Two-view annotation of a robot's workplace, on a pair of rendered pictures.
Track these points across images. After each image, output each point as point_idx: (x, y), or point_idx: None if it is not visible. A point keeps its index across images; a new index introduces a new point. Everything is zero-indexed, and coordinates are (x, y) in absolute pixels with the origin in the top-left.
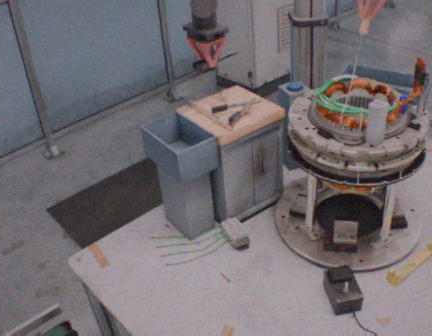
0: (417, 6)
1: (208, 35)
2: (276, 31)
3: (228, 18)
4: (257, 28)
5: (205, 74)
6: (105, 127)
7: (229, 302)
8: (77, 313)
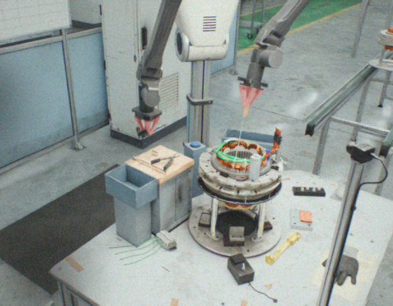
0: None
1: (151, 116)
2: None
3: (121, 87)
4: None
5: (100, 128)
6: (23, 172)
7: (171, 284)
8: None
